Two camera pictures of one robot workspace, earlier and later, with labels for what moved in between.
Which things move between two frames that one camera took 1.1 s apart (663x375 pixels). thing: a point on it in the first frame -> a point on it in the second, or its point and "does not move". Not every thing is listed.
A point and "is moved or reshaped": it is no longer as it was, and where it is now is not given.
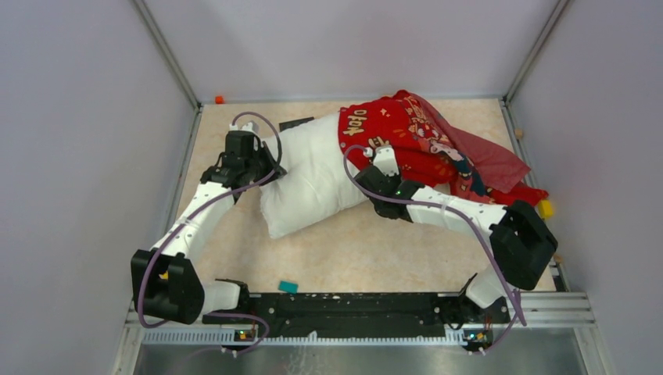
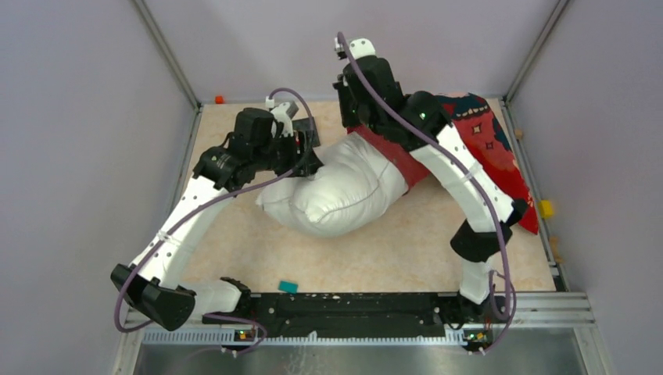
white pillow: x=318 y=183 is moved or reshaped
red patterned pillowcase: x=435 y=150 is moved or reshaped
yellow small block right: x=546 y=208 does not move
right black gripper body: x=378 y=210 -> x=353 y=115
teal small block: x=288 y=287 does not move
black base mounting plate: x=359 y=316 does not move
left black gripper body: x=261 y=163 -> x=285 y=158
